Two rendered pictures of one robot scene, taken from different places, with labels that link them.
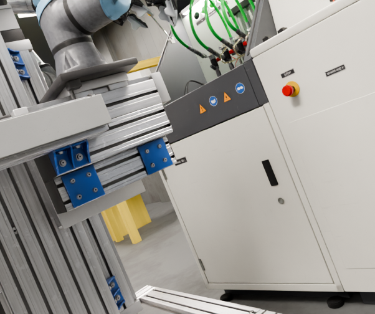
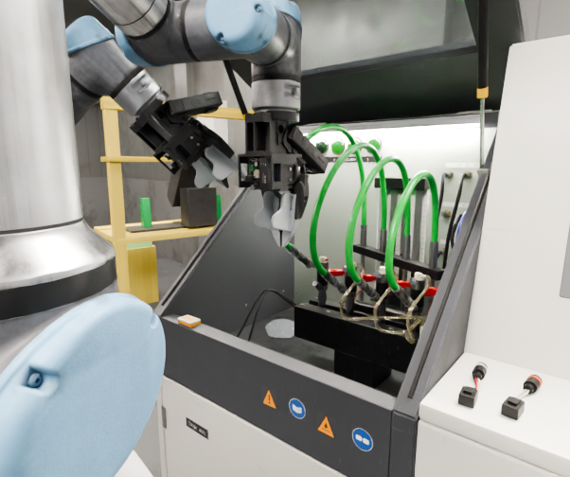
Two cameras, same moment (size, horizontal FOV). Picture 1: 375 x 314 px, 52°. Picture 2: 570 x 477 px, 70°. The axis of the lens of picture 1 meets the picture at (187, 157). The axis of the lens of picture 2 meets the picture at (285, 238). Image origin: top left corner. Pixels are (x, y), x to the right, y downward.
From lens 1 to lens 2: 0.96 m
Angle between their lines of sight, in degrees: 10
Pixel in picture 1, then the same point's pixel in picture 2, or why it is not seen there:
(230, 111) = (323, 451)
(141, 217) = (147, 292)
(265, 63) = (443, 453)
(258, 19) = (454, 304)
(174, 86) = (240, 256)
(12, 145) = not seen: outside the picture
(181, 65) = not seen: hidden behind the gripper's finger
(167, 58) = (247, 204)
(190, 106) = (251, 377)
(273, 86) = not seen: outside the picture
